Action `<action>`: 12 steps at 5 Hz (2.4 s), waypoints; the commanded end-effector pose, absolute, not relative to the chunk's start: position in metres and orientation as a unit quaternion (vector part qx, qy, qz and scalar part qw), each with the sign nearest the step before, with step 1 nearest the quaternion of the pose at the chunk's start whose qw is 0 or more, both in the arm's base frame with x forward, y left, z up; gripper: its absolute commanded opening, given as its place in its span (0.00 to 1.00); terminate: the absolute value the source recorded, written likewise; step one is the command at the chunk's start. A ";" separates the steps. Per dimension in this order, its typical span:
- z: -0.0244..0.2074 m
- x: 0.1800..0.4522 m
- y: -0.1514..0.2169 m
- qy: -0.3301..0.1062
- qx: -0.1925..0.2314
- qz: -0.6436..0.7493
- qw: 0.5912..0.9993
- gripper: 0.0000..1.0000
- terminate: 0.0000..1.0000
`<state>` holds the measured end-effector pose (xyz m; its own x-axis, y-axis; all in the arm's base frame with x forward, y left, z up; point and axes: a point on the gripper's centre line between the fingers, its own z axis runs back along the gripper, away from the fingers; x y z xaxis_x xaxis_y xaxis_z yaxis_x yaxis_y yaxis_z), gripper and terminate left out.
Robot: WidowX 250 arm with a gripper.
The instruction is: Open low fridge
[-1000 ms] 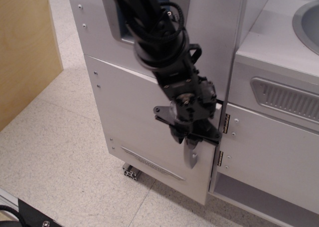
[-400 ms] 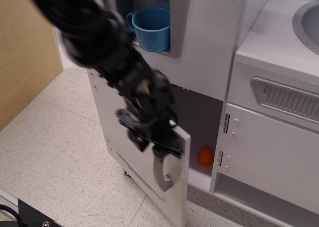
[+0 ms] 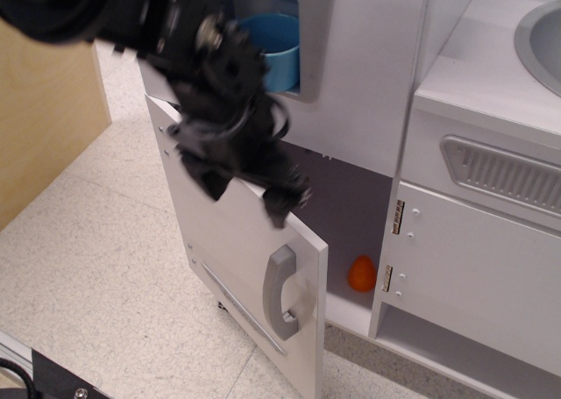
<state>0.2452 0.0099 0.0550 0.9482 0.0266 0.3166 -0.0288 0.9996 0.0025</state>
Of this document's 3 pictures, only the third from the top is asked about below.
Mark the grey vent panel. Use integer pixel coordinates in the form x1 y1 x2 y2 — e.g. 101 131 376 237
440 135 560 217

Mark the white oven cabinet door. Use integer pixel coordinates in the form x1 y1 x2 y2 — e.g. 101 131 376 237
381 183 560 374

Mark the white toy kitchen counter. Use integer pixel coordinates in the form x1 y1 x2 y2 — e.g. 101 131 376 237
371 0 560 398

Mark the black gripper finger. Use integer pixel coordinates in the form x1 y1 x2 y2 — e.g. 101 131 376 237
181 151 234 201
262 188 312 229

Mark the white toy fridge cabinet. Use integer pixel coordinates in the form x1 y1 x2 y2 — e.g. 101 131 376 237
139 0 425 334

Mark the black braided cable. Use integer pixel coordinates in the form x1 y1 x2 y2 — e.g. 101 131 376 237
0 358 40 399

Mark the aluminium rail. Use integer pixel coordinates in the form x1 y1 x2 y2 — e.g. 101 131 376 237
0 331 33 388

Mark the plywood board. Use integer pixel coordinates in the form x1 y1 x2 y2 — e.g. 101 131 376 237
1 24 111 227

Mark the blue plastic cup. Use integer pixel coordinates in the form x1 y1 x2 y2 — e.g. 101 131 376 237
238 13 300 93

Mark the white fridge door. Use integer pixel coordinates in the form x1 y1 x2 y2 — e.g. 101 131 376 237
146 96 328 398

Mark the lower brass door hinge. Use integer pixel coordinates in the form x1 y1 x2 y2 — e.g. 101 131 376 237
381 265 393 292

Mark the upper brass door hinge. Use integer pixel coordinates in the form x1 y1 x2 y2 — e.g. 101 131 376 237
392 199 405 235

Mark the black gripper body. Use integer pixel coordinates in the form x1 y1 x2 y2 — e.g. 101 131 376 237
167 104 309 190

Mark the brass door hinge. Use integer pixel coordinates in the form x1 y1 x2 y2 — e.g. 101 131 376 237
392 199 405 235
381 265 393 292

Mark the grey sink basin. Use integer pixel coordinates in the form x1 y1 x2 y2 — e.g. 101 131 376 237
514 0 560 96

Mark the grey dispenser frame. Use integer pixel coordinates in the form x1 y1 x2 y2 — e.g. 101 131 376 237
199 0 338 104

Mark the silver winged fridge emblem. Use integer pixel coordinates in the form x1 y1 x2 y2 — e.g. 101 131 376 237
202 263 287 356

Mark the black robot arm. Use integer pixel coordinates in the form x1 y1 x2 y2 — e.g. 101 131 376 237
1 0 310 228

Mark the silver fridge door handle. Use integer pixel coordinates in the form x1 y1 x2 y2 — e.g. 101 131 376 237
262 246 299 341

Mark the orange toy fruit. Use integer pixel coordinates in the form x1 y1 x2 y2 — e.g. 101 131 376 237
347 255 377 293

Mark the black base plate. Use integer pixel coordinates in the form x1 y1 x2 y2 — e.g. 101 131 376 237
32 349 109 399

